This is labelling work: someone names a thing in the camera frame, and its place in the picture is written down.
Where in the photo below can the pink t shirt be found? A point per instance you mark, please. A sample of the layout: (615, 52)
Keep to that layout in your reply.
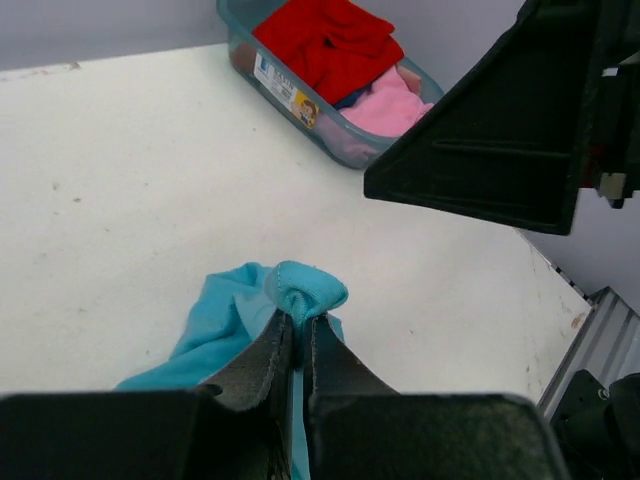
(391, 105)

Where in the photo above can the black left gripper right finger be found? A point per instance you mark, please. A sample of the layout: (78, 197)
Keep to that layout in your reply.
(358, 427)

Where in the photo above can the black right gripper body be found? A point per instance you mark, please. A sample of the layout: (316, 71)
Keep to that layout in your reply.
(607, 142)

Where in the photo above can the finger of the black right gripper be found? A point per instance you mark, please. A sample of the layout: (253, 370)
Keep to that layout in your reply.
(506, 144)

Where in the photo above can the teal plastic basket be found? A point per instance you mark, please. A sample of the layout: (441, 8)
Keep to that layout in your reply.
(340, 139)

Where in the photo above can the aluminium mounting rail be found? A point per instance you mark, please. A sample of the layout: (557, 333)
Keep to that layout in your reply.
(605, 349)

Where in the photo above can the turquoise t shirt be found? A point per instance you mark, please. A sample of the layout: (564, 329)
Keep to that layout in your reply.
(233, 309)

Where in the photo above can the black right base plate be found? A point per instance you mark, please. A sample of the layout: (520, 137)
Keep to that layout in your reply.
(597, 427)

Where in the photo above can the basket product label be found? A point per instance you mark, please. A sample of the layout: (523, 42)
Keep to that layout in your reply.
(285, 92)

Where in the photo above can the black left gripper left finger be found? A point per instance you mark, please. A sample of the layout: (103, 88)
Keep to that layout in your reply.
(234, 425)

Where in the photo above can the red t shirt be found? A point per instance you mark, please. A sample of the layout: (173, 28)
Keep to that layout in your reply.
(335, 47)

